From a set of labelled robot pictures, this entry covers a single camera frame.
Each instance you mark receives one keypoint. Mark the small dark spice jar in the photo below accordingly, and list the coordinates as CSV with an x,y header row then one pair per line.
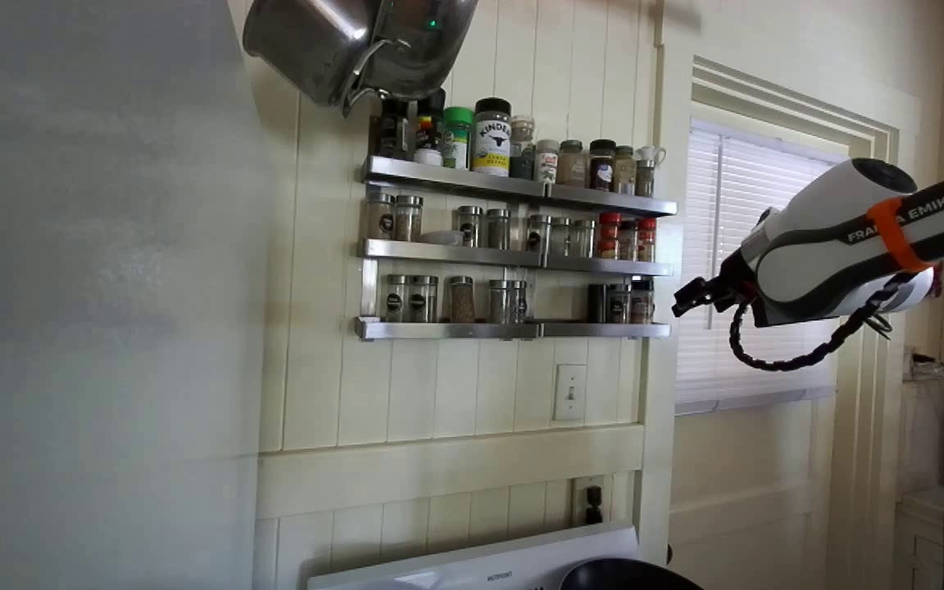
x,y
598,301

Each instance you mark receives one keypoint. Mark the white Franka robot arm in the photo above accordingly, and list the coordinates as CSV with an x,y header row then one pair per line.
x,y
821,251

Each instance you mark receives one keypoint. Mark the metal three-tier spice rack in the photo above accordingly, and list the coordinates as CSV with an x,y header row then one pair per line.
x,y
493,255

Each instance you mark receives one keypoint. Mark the green lid container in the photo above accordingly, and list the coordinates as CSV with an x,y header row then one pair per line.
x,y
453,135

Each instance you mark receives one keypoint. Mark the white gas stove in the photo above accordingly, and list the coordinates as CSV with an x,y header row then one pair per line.
x,y
472,561

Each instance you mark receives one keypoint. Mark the small glass spice jar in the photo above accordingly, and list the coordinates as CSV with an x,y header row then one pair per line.
x,y
393,295
406,217
502,299
546,160
425,295
537,234
581,236
561,236
628,236
572,160
455,295
643,299
495,227
617,301
522,299
623,169
381,215
646,171
465,227

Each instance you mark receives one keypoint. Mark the red lid spice jar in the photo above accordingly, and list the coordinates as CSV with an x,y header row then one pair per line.
x,y
646,236
608,234

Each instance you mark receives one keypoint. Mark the tall spice jar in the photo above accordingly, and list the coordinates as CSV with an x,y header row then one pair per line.
x,y
522,147

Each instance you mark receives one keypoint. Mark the large black lid jar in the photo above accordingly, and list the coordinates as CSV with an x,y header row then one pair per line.
x,y
493,135

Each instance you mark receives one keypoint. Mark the bottle with orange label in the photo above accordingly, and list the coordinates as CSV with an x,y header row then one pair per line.
x,y
427,135

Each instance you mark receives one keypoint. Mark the dark glass bottle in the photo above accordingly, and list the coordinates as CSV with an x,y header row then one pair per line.
x,y
392,125

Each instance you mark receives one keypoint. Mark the white window blinds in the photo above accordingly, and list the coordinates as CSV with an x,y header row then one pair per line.
x,y
712,217

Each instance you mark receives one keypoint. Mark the hanging steel pot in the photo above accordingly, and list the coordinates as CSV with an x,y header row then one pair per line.
x,y
416,42
302,42

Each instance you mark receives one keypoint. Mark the black frying pan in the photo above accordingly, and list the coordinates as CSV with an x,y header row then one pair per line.
x,y
629,577

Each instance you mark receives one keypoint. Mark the cream panel door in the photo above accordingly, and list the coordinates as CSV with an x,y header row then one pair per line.
x,y
746,493

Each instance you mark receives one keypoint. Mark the white refrigerator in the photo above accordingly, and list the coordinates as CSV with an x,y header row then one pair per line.
x,y
89,305

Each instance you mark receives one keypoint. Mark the white cabinet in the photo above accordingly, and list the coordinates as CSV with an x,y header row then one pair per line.
x,y
930,546

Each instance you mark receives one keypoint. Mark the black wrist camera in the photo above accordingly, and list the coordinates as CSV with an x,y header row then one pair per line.
x,y
701,295

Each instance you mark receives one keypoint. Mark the wall outlet with black plug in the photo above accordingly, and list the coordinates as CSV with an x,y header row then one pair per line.
x,y
591,503

